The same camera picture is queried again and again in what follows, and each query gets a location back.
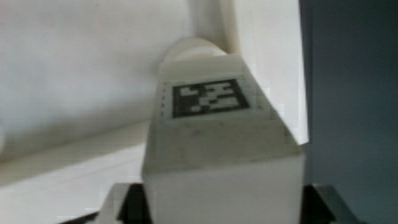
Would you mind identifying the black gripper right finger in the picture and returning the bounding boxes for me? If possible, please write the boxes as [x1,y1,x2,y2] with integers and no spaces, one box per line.
[301,184,365,224]

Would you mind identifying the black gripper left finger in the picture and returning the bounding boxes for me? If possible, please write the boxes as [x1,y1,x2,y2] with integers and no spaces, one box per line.
[58,183,149,224]

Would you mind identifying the white leg with tag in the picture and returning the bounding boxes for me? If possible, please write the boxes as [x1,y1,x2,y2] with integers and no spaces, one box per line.
[142,38,305,224]

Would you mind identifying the white square tabletop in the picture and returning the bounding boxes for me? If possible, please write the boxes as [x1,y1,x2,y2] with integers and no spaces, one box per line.
[0,0,309,224]

